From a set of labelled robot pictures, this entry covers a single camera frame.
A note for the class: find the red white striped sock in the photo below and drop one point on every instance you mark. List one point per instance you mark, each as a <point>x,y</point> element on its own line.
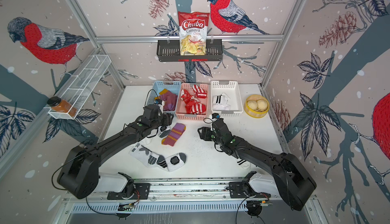
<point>199,92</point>

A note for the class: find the red Chuba cassava chips bag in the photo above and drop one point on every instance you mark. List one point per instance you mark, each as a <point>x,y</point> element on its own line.
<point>193,32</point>

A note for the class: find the white plastic basket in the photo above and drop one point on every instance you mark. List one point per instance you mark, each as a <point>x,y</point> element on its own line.
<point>230,88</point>

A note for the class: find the orange spice jar black lid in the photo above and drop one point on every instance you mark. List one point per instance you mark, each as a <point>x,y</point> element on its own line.
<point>59,105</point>

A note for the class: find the black wall-mounted wire basket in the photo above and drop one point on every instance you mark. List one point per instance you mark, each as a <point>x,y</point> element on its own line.
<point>169,51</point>

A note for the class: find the red santa pattern sock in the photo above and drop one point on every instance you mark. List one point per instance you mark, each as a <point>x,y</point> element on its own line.
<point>194,106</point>

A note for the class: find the clear acrylic wall shelf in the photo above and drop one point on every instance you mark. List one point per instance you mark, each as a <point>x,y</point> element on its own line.
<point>81,85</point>

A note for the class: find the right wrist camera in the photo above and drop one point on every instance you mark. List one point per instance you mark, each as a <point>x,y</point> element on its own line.
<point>215,116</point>

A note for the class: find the purple yellow sock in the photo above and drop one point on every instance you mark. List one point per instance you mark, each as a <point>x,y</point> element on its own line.
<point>167,96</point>
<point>170,105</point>

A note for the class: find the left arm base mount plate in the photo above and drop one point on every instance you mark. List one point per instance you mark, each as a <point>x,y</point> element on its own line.
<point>132,191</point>

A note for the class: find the white grey patterned sock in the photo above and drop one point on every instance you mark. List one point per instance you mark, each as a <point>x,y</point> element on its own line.
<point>150,159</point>

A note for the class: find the pink plastic basket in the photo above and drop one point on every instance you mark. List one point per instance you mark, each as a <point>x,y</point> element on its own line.
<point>180,109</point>

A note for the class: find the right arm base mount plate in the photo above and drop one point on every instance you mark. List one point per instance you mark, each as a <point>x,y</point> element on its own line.
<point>240,190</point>

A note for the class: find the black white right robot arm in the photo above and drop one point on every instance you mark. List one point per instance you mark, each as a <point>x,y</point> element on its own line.
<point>295,185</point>

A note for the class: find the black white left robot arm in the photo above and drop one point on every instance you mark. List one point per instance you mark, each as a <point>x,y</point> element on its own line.
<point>80,173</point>

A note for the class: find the purple striped short sock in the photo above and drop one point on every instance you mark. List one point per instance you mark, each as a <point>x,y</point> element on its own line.
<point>176,132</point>

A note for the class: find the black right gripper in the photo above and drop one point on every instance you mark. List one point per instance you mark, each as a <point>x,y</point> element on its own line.
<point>205,132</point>

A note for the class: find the blue plastic basket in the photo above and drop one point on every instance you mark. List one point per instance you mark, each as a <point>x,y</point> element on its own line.
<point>158,86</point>

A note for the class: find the white black-striped sock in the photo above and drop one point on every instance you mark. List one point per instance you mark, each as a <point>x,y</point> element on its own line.
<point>244,164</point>
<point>221,102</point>

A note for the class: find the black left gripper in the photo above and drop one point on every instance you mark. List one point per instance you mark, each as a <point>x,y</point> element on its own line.
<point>168,119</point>

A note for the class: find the red snowflake sock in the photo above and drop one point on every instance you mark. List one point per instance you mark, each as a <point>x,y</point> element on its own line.
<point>185,96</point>

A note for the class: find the yellow bowl with buns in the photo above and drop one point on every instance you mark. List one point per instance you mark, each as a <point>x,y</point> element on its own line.
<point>256,106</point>

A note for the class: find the purple yellow sock top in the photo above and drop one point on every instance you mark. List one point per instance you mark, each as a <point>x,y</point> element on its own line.
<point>170,105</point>

